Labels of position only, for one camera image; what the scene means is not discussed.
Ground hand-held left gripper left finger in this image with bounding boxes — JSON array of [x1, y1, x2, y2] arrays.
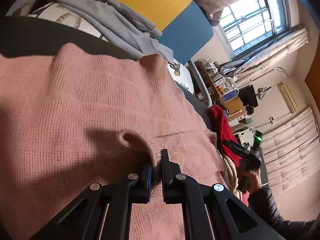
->
[[30, 161, 153, 240]]

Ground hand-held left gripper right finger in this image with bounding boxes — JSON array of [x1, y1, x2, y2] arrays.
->
[[160, 149, 285, 240]]

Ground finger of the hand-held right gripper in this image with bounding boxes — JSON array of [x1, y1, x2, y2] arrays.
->
[[222, 140, 250, 160]]

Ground pink knit sweater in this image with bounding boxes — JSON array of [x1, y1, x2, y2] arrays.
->
[[0, 42, 229, 240]]

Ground person's right forearm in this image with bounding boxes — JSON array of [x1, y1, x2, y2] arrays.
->
[[247, 184, 320, 240]]

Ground person's right hand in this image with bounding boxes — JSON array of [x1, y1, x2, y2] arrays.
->
[[244, 167, 263, 194]]

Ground cream garment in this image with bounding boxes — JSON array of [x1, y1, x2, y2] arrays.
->
[[222, 154, 243, 200]]

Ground red garment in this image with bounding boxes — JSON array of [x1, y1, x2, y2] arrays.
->
[[209, 104, 244, 168]]

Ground pale printed long curtain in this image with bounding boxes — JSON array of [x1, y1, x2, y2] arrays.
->
[[260, 105, 320, 198]]

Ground wooden desk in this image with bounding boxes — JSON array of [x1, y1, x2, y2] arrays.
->
[[194, 60, 248, 128]]

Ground black monitor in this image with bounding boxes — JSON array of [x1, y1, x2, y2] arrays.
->
[[239, 84, 259, 109]]

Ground desk lamp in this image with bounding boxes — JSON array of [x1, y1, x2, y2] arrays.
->
[[250, 66, 289, 100]]

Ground beige side curtain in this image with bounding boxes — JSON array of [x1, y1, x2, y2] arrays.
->
[[220, 26, 309, 88]]

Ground barred window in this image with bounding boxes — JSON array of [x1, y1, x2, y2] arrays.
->
[[219, 0, 290, 57]]

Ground grey yellow blue headboard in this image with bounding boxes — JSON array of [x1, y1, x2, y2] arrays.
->
[[60, 0, 215, 65]]

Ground grey hoodie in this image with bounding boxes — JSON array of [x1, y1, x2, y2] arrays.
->
[[47, 0, 175, 64]]

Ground black leather bench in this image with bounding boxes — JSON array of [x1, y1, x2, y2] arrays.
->
[[0, 16, 215, 135]]

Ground wall air conditioner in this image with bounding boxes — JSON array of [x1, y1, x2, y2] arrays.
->
[[277, 81, 299, 114]]

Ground grey metal bed rail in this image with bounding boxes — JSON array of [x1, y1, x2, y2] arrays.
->
[[189, 61, 213, 105], [5, 0, 63, 17]]

